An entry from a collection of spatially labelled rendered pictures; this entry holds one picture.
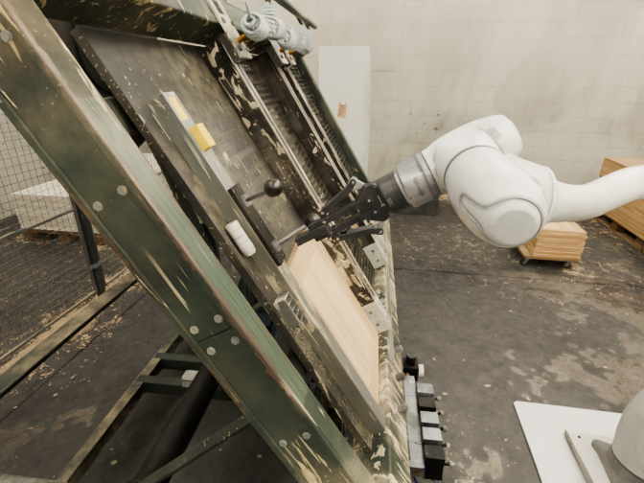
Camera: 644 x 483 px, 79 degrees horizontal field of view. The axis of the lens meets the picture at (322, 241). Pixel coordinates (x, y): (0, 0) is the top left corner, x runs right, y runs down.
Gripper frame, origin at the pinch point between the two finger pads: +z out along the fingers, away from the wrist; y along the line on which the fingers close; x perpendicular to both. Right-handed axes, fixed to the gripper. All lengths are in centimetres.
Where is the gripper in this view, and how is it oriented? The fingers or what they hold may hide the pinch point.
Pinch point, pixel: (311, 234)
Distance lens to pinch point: 80.3
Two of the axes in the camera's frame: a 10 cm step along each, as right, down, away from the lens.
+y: 5.0, 8.2, 2.8
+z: -8.6, 4.2, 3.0
